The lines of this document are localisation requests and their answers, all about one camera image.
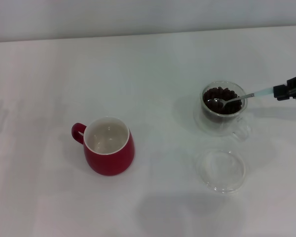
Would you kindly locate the red ceramic mug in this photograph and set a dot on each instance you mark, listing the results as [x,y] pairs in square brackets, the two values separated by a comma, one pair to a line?
[108,160]

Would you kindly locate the pile of coffee beans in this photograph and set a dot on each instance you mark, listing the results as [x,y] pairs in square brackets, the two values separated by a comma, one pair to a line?
[233,106]

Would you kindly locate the clear glass dish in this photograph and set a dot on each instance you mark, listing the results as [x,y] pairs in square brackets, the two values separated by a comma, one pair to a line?
[219,172]

